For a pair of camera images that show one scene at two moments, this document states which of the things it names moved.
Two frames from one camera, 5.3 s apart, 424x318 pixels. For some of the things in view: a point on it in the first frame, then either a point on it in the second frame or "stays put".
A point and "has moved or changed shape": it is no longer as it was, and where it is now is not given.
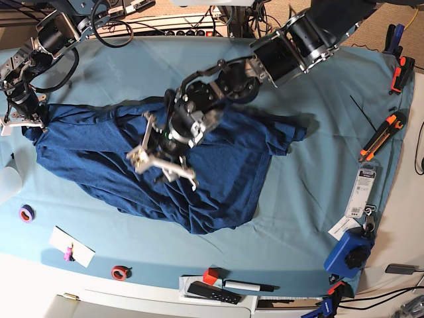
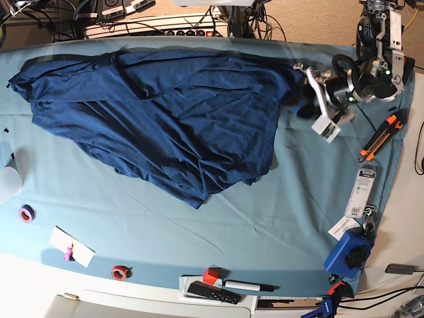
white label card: [338, 230] stays put
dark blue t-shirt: [89, 142] has moved or changed shape
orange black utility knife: [393, 124] stays put
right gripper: [185, 129] → [340, 90]
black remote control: [205, 290] stays put
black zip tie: [370, 122] stays put
